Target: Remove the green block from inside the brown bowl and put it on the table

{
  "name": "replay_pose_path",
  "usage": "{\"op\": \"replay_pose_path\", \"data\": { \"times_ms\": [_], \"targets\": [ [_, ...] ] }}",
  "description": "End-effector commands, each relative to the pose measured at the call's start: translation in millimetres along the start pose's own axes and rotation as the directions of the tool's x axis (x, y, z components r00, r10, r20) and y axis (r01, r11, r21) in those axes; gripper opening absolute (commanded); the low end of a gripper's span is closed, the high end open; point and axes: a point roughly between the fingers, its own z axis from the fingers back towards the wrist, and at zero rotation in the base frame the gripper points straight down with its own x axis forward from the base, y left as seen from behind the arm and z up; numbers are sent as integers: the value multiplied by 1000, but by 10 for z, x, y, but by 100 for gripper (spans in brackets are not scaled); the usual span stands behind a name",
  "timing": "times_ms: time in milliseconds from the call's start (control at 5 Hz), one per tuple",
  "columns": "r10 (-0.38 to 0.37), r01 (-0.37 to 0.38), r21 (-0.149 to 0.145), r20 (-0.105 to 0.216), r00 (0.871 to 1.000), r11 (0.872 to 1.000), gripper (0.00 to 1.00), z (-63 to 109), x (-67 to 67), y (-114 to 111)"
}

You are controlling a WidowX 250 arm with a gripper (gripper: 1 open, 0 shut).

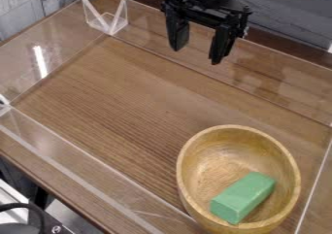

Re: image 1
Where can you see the green rectangular block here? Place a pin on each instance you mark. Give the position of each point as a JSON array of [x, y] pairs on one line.
[[241, 197]]

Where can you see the brown wooden bowl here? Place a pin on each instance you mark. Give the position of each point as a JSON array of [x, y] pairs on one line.
[[217, 157]]

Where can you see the clear acrylic corner bracket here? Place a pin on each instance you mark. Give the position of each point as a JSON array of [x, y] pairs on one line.
[[105, 22]]

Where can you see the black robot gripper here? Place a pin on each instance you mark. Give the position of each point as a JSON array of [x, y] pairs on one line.
[[225, 15]]

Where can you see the clear acrylic wall panels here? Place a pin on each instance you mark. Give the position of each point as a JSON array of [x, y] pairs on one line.
[[101, 107]]

